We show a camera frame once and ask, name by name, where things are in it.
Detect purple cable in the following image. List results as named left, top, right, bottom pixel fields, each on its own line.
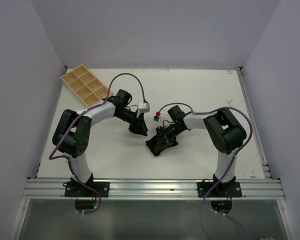
left=156, top=102, right=254, bottom=240
left=48, top=72, right=147, bottom=215

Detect black underwear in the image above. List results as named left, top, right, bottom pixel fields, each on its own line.
left=145, top=134, right=178, bottom=157

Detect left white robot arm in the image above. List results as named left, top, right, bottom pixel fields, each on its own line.
left=49, top=89, right=150, bottom=197

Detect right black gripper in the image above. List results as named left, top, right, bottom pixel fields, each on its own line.
left=155, top=123, right=184, bottom=153

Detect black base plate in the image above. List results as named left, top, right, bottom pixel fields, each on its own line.
left=62, top=181, right=110, bottom=198
left=196, top=181, right=243, bottom=198

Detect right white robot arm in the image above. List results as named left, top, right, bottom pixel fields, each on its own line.
left=146, top=105, right=247, bottom=197

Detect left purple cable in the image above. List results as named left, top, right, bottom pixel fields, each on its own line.
left=48, top=72, right=147, bottom=215

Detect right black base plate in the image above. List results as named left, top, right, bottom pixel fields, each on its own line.
left=196, top=181, right=243, bottom=198

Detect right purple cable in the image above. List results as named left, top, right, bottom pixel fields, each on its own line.
left=156, top=102, right=254, bottom=240

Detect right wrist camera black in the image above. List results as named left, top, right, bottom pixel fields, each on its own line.
left=153, top=111, right=161, bottom=123

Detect wooden compartment tray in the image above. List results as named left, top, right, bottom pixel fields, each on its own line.
left=60, top=64, right=108, bottom=107

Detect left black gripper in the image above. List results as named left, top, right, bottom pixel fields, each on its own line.
left=116, top=108, right=148, bottom=136

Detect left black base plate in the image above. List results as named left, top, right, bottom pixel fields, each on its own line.
left=62, top=181, right=110, bottom=198

